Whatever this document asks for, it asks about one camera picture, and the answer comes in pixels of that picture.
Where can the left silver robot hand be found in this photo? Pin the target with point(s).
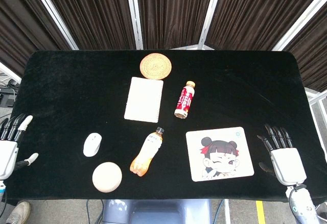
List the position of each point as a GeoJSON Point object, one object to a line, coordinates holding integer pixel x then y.
{"type": "Point", "coordinates": [6, 155]}

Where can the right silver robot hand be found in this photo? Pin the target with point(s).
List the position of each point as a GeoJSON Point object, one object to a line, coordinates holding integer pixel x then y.
{"type": "Point", "coordinates": [288, 165]}

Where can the white computer mouse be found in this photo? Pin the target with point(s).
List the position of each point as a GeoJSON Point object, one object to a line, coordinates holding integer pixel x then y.
{"type": "Point", "coordinates": [92, 145]}

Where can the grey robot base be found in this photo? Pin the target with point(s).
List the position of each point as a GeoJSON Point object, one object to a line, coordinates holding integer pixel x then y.
{"type": "Point", "coordinates": [158, 212]}

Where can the cartoon girl mouse pad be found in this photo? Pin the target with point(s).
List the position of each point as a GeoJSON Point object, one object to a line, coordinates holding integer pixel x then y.
{"type": "Point", "coordinates": [219, 155]}

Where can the beige shoe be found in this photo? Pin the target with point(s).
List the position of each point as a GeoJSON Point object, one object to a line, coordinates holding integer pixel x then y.
{"type": "Point", "coordinates": [19, 212]}

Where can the black equipment box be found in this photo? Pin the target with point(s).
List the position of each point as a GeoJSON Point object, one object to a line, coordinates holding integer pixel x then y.
{"type": "Point", "coordinates": [9, 94]}

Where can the white table leg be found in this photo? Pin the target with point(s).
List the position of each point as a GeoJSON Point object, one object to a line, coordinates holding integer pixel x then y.
{"type": "Point", "coordinates": [227, 212]}

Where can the black velvet table cloth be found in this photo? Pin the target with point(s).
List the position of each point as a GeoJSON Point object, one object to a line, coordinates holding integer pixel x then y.
{"type": "Point", "coordinates": [64, 94]}

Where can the cream round ball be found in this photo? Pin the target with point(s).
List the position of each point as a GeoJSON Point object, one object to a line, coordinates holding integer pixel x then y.
{"type": "Point", "coordinates": [106, 176]}

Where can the dark brown pleated curtain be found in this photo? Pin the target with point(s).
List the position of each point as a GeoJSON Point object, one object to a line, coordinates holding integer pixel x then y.
{"type": "Point", "coordinates": [173, 9]}
{"type": "Point", "coordinates": [20, 25]}
{"type": "Point", "coordinates": [311, 55]}
{"type": "Point", "coordinates": [89, 12]}
{"type": "Point", "coordinates": [255, 12]}

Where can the red label drink bottle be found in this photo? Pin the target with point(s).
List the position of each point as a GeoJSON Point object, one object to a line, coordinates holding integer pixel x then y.
{"type": "Point", "coordinates": [184, 100]}

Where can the orange drink plastic bottle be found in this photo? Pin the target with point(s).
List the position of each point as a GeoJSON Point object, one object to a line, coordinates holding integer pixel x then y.
{"type": "Point", "coordinates": [148, 150]}

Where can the white spiral notebook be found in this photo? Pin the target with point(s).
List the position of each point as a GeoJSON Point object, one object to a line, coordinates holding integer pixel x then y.
{"type": "Point", "coordinates": [143, 99]}

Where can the round woven coaster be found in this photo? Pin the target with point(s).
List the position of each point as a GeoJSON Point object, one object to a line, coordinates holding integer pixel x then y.
{"type": "Point", "coordinates": [155, 65]}

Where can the white metal frame rail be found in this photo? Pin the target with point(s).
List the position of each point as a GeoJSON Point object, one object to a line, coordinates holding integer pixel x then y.
{"type": "Point", "coordinates": [316, 99]}

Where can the white metal frame post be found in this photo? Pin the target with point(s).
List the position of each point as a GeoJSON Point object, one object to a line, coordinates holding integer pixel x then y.
{"type": "Point", "coordinates": [210, 12]}
{"type": "Point", "coordinates": [301, 21]}
{"type": "Point", "coordinates": [135, 14]}
{"type": "Point", "coordinates": [9, 73]}
{"type": "Point", "coordinates": [55, 14]}

